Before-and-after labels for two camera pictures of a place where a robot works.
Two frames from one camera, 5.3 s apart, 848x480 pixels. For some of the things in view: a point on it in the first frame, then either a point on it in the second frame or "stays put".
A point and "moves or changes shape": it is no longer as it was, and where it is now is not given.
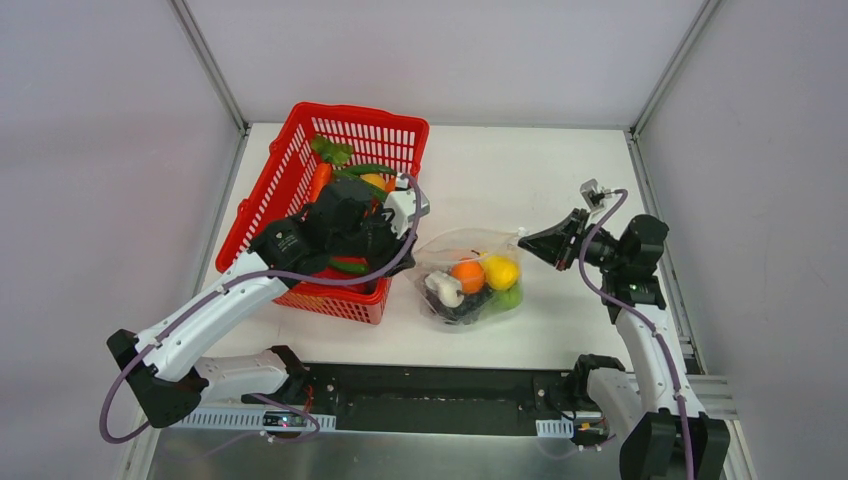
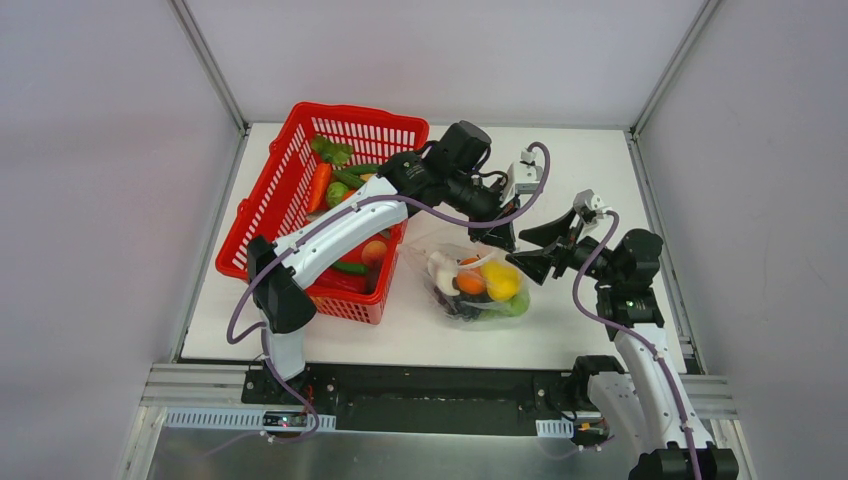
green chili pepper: x=349 y=267 stays put
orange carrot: x=322 y=178 stays put
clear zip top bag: x=468 y=278 moves or changes shape
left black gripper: x=374 y=234 → x=497 y=216
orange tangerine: x=470 y=273 stays put
